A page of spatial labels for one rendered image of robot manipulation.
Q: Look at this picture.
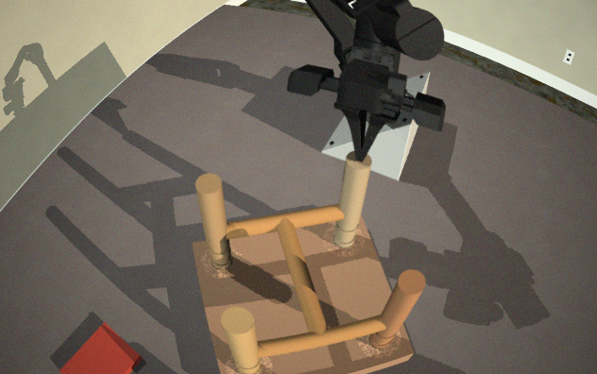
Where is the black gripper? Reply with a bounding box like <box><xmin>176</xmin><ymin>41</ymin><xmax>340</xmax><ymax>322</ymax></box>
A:
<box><xmin>287</xmin><ymin>36</ymin><xmax>446</xmax><ymax>162</ymax></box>

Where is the tan wooden stool seat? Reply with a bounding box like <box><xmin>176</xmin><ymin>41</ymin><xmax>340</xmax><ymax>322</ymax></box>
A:
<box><xmin>192</xmin><ymin>215</ymin><xmax>414</xmax><ymax>374</ymax></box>

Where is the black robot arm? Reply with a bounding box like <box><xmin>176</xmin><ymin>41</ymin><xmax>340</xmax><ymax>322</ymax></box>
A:
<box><xmin>305</xmin><ymin>0</ymin><xmax>445</xmax><ymax>114</ymax></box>

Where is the tan wooden stool leg frame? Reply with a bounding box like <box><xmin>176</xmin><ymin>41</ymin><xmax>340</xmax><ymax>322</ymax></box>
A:
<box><xmin>196</xmin><ymin>151</ymin><xmax>426</xmax><ymax>374</ymax></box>

